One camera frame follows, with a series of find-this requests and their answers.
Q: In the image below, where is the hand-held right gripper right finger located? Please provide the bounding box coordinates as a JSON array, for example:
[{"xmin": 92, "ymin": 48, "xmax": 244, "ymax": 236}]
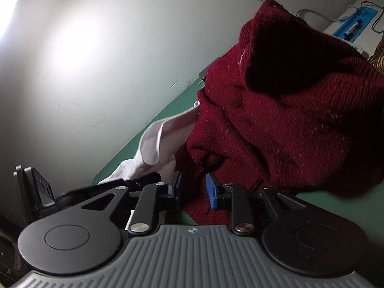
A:
[{"xmin": 205, "ymin": 172, "xmax": 307, "ymax": 237}]

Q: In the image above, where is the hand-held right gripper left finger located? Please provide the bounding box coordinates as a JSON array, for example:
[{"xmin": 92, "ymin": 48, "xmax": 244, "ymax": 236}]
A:
[{"xmin": 80, "ymin": 172, "xmax": 182, "ymax": 236}]

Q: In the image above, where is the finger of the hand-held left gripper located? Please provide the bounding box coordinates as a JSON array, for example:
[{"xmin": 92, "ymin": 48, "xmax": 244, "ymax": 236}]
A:
[{"xmin": 55, "ymin": 172, "xmax": 161, "ymax": 207}]

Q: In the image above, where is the white cloth garment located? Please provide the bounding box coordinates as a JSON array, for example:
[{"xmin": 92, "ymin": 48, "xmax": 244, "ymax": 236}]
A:
[{"xmin": 97, "ymin": 102, "xmax": 200, "ymax": 186}]

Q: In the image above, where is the dark red knitted sweater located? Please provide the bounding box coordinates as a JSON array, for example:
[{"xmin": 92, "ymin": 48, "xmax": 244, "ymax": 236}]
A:
[{"xmin": 174, "ymin": 0, "xmax": 384, "ymax": 225}]

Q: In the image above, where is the green table cloth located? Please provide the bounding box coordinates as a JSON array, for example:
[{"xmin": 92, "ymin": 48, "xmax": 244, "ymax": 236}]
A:
[{"xmin": 91, "ymin": 57, "xmax": 384, "ymax": 240}]

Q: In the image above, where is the white box with blue tray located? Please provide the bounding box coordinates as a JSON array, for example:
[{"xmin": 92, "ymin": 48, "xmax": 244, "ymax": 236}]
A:
[{"xmin": 324, "ymin": 0, "xmax": 384, "ymax": 57}]

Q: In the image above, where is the yellow patterned cloth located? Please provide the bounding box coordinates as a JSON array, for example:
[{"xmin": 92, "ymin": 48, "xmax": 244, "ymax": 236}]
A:
[{"xmin": 368, "ymin": 33, "xmax": 384, "ymax": 75}]

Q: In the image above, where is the blue marker pen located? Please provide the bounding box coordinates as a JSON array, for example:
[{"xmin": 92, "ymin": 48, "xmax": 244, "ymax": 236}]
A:
[{"xmin": 343, "ymin": 19, "xmax": 362, "ymax": 38}]

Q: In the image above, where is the white cable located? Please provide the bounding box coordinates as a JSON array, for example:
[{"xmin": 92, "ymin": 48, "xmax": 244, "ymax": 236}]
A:
[{"xmin": 295, "ymin": 8, "xmax": 345, "ymax": 22}]

